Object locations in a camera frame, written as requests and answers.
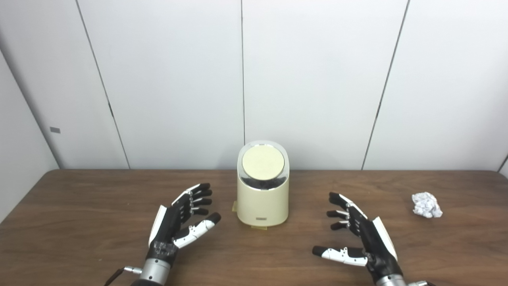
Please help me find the white paper ball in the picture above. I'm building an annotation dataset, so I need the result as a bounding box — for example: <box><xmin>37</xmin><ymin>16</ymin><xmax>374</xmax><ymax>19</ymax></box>
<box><xmin>412</xmin><ymin>192</ymin><xmax>443</xmax><ymax>218</ymax></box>

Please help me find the cream-colored plastic bin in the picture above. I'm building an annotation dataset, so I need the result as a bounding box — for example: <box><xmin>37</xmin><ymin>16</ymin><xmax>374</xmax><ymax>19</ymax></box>
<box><xmin>237</xmin><ymin>140</ymin><xmax>290</xmax><ymax>228</ymax></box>

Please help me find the black and white left hand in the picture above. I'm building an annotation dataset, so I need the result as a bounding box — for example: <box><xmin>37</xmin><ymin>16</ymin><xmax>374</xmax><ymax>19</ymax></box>
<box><xmin>146</xmin><ymin>183</ymin><xmax>222</xmax><ymax>265</ymax></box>

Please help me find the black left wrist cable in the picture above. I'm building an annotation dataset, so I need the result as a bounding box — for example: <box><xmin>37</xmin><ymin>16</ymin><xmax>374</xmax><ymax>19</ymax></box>
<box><xmin>104</xmin><ymin>266</ymin><xmax>142</xmax><ymax>286</ymax></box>

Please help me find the cream round bin lid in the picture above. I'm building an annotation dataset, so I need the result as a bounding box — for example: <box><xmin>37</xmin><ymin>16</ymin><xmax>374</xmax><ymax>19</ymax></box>
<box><xmin>242</xmin><ymin>146</ymin><xmax>285</xmax><ymax>179</ymax></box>

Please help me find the black and white right hand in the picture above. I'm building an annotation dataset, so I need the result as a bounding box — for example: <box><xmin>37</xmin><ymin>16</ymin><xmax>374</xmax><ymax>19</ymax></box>
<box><xmin>312</xmin><ymin>192</ymin><xmax>403</xmax><ymax>282</ymax></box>

